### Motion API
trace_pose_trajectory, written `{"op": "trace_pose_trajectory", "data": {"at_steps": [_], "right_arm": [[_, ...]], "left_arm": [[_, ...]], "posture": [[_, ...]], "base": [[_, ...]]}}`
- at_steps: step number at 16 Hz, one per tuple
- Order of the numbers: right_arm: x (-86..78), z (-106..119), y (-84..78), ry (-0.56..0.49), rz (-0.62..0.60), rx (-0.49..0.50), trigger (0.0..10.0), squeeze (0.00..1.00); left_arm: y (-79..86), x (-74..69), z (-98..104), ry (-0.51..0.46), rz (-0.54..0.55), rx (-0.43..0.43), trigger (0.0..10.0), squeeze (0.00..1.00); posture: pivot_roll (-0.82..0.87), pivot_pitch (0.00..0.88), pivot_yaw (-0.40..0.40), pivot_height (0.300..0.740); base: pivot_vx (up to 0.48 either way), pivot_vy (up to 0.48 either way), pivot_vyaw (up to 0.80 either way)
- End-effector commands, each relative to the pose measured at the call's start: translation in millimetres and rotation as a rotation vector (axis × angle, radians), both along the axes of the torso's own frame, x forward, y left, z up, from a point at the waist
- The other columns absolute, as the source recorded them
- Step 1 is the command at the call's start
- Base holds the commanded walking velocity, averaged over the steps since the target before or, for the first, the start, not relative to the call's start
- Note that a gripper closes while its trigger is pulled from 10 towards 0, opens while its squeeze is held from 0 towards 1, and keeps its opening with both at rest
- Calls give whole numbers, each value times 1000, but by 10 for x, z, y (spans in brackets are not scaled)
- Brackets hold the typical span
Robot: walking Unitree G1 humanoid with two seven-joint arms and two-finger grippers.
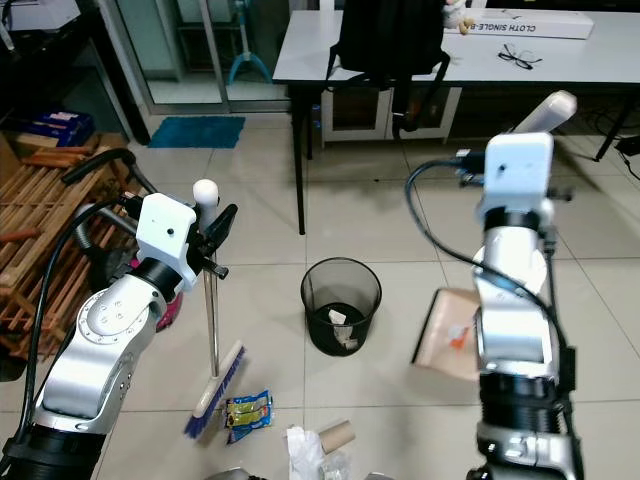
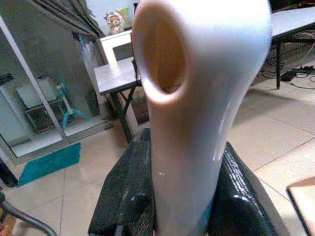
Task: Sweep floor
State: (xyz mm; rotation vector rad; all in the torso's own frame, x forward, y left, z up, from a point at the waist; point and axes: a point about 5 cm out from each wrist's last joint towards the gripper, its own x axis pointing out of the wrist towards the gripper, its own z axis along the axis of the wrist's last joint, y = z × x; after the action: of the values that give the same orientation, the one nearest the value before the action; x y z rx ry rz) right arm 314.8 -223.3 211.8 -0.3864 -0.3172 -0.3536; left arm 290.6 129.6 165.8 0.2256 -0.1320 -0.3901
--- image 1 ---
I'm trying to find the white table with black legs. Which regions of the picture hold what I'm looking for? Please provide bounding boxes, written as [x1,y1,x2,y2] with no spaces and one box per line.
[272,10,640,237]

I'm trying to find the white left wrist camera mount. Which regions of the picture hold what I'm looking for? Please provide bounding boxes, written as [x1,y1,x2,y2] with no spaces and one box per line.
[135,192,198,271]

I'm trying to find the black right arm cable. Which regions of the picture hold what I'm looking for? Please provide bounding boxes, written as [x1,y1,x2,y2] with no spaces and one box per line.
[405,148,496,293]

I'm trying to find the crumpled white plastic bag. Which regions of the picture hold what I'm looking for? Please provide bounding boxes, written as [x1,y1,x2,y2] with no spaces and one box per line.
[284,425,329,480]

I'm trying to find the black backpack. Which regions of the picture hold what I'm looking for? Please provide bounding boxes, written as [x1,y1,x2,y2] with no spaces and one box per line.
[326,0,453,139]

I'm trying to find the blue flat carton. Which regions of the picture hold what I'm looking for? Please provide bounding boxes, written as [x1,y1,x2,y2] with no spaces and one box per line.
[13,109,103,150]

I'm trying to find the vacuum cleaner with grey hose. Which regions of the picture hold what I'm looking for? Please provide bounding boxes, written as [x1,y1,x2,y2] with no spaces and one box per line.
[62,147,187,333]

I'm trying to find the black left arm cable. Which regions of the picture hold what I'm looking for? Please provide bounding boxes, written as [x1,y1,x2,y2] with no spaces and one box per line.
[22,197,141,471]

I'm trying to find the green yellow snack packet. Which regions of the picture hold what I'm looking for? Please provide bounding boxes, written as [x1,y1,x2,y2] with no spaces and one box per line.
[224,390,274,445]

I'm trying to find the black mesh waste bin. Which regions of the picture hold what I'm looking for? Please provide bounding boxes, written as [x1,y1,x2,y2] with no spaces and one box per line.
[300,257,383,358]

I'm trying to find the black desk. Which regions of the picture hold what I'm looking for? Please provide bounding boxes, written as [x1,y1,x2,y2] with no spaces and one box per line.
[0,0,146,141]

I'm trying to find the broom with purple bristles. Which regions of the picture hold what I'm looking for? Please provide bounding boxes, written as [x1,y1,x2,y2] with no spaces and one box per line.
[185,178,249,439]

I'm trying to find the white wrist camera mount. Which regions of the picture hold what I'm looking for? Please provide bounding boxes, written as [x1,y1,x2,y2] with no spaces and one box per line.
[484,132,557,213]
[135,192,198,271]

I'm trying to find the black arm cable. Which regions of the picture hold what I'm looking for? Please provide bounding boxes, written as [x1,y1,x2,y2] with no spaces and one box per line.
[22,197,141,471]
[405,148,496,293]

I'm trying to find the black framed eyeglasses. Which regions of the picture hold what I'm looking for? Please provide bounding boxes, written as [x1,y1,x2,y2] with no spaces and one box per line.
[496,44,544,72]

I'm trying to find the beige long-handled dustpan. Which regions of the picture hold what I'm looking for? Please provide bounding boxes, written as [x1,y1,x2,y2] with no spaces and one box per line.
[410,90,579,383]

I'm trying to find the light blue floor stand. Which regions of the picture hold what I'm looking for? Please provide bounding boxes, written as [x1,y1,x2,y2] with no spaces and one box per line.
[225,0,274,88]

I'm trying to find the long white printed box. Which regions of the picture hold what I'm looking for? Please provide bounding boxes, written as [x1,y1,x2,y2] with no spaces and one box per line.
[446,10,595,42]

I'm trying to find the small white plush toy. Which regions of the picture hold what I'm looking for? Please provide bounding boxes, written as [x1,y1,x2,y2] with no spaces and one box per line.
[444,0,475,32]

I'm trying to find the blue floor mat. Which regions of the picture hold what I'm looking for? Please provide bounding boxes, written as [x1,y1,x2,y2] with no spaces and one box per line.
[147,115,247,150]

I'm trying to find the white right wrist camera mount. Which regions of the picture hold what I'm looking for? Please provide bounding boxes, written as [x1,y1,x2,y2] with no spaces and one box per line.
[484,132,557,213]

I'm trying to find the wooden slatted rack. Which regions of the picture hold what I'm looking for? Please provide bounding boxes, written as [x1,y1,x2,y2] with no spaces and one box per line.
[0,138,153,358]

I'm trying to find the brown cardboard tube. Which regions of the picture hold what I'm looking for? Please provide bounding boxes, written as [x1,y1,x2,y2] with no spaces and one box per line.
[317,418,357,452]

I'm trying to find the white low cabinet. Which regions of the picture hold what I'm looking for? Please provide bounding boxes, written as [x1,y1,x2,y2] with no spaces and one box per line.
[318,86,463,147]

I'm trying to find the crumpled paper rubbish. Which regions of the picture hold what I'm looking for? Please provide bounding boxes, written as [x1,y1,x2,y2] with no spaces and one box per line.
[324,307,362,352]

